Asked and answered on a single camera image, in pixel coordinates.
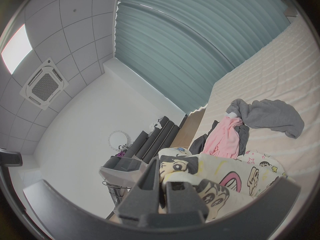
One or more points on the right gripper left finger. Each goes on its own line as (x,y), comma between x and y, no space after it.
(145,194)

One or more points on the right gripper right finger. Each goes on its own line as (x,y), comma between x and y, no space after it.
(181,199)

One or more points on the white printed pyjama top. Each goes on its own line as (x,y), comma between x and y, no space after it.
(225,169)

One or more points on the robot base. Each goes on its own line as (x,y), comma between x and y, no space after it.
(117,170)

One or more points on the bed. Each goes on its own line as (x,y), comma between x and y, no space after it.
(275,71)

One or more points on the black chest of drawers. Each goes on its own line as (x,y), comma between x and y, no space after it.
(155,141)

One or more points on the round white mirror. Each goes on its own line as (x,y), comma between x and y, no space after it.
(118,140)

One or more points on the pink garment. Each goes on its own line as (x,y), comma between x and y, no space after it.
(222,136)

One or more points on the black garment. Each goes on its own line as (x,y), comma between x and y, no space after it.
(243,139)

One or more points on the grey garment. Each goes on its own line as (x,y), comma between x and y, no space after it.
(270,116)

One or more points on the ceiling air conditioner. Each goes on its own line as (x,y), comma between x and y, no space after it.
(44,84)

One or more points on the blue-green curtain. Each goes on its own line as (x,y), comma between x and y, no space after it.
(175,46)

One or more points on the square ceiling light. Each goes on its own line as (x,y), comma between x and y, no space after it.
(17,49)

